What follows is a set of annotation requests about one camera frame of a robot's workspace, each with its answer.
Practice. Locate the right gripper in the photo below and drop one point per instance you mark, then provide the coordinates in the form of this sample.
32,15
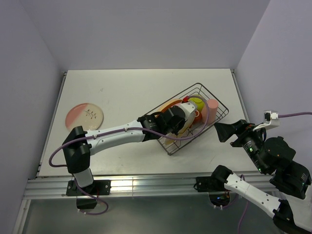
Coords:
242,128

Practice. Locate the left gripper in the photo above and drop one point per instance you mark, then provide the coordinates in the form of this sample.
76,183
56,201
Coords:
181,124

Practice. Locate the yellow plastic plate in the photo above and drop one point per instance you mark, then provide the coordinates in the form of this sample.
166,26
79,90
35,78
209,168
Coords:
169,104

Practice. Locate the cream yellow floral plate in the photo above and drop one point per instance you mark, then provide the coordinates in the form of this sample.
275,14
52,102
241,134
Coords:
181,133

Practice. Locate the orange black mug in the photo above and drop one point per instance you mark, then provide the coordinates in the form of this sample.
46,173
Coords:
198,117

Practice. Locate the salmon pink cup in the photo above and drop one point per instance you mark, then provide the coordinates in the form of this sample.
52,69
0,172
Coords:
210,112

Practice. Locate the lime green bowl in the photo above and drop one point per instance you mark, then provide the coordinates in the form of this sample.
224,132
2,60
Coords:
198,102

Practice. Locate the cream pink floral plate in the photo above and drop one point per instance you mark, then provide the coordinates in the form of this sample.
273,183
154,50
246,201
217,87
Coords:
87,115

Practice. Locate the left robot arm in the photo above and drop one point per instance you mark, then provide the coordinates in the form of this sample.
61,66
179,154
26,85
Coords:
80,145

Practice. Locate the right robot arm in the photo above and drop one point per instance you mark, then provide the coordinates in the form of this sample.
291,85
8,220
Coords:
271,156

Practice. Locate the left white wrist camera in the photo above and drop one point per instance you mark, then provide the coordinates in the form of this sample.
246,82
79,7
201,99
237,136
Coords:
188,107

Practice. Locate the dark wire dish rack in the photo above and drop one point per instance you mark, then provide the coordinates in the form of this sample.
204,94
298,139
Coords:
195,130

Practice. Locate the aluminium mounting rail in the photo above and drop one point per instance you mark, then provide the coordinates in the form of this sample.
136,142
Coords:
121,186

